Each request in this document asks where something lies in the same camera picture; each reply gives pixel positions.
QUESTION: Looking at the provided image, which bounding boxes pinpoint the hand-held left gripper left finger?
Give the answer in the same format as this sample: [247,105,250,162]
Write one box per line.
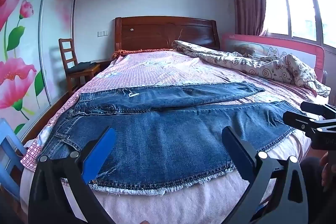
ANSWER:
[28,127,116,224]

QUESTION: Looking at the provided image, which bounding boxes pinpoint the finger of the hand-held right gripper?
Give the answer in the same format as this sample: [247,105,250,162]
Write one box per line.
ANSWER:
[283,110,336,136]
[301,101,336,120]

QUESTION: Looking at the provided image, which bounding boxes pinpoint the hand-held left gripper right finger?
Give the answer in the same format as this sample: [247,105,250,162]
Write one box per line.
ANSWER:
[222,126,309,224]

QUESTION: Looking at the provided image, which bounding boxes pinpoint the blue denim pants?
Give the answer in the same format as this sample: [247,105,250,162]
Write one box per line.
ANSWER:
[39,81,307,197]

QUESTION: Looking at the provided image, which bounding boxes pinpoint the person's right hand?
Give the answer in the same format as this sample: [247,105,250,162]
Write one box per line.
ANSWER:
[320,152,333,193]

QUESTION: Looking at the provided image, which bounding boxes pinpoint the person's dark clothing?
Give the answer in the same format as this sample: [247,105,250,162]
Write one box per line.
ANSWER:
[299,156,336,224]

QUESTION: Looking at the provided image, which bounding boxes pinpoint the dark cloth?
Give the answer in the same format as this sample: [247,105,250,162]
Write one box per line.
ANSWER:
[66,62,98,74]

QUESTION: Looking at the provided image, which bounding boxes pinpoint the wooden nightstand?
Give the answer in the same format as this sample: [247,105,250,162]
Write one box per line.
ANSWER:
[91,59,115,75]

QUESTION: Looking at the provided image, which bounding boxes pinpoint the swirl patterned quilt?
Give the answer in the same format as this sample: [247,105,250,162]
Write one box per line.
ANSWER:
[172,40,331,97]

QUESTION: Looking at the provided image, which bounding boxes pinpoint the blue plastic stool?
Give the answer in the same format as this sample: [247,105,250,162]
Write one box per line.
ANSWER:
[0,118,27,202]

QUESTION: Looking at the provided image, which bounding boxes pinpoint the window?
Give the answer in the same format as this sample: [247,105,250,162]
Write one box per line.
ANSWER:
[262,0,336,47]

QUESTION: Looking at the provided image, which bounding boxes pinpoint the pink checked bed sheet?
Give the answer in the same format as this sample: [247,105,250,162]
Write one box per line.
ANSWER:
[21,49,326,169]

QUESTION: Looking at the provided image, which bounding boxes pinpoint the wooden chair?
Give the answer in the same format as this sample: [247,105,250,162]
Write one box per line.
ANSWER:
[58,38,101,95]

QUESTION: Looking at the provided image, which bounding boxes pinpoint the brown fringed cloth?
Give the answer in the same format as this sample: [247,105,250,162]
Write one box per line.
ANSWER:
[113,49,175,60]

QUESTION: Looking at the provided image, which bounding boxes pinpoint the flower print wardrobe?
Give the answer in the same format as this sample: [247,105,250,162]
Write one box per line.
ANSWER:
[0,0,85,147]

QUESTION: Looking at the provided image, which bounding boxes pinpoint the wooden headboard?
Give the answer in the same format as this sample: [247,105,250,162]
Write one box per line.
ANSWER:
[115,16,220,52]

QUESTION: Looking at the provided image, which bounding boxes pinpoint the pink bed guard rail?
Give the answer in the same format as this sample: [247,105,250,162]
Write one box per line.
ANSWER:
[220,33,326,83]

